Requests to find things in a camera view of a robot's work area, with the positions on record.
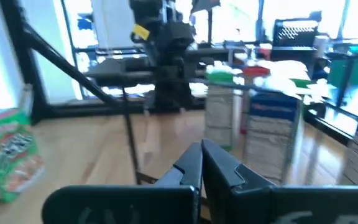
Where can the grey office desk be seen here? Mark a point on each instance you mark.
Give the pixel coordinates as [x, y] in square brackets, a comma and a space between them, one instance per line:
[113, 73]

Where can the light grey monitor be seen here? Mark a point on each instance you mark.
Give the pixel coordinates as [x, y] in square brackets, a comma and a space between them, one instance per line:
[113, 21]

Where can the yellow tag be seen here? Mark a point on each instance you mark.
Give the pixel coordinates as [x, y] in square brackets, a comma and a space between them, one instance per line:
[141, 31]

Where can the green Apple Jacks cereal box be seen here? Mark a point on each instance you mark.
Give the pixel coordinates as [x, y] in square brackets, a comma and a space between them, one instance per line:
[11, 155]
[222, 118]
[300, 83]

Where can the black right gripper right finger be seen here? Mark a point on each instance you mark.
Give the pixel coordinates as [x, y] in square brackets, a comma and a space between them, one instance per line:
[291, 205]

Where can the wooden shelf black metal frame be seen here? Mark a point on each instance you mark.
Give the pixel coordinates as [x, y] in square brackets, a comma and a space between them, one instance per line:
[130, 130]

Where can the dark monitor on pole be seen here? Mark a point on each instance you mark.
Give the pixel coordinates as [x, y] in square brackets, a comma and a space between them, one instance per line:
[205, 4]

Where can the red Froot Loops cereal box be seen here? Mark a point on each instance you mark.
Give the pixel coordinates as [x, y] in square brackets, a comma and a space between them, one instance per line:
[256, 71]

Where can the green bin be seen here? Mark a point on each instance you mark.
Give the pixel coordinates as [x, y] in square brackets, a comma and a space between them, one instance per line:
[340, 70]

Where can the black mesh office chair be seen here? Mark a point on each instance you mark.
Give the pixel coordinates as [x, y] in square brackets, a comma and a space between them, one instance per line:
[294, 34]

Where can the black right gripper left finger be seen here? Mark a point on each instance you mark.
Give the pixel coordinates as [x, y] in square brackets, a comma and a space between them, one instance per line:
[120, 205]

